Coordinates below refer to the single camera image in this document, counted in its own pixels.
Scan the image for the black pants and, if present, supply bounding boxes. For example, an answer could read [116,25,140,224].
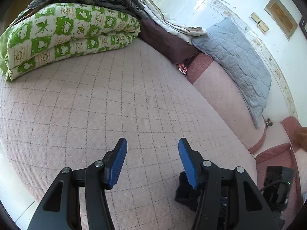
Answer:
[175,171,203,212]

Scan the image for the red pink headboard cushion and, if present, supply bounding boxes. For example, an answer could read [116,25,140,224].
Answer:
[256,116,306,228]

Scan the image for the brown cloth on headboard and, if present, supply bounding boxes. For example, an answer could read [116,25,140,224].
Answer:
[295,127,307,151]

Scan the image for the small black bow ornament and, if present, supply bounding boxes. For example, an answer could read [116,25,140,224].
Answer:
[265,118,273,129]

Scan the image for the pink bolster pillow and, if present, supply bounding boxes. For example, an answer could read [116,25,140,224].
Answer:
[187,53,266,154]

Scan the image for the red patterned small item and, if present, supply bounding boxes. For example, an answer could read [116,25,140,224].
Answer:
[176,63,187,75]

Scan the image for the grey quilted blanket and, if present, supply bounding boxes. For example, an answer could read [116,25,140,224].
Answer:
[191,18,272,129]

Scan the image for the dark maroon folded cloth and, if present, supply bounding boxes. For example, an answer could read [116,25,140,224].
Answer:
[138,18,199,64]

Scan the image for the cream folded cloth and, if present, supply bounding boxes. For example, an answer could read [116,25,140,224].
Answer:
[139,0,207,45]

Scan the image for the green patterned folded quilt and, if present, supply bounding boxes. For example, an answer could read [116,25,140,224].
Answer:
[1,3,140,81]

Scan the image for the beige wall switch plates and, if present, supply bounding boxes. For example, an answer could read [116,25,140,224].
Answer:
[250,12,269,34]

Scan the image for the gold framed wall picture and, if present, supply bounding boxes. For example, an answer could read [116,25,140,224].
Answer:
[264,0,298,40]

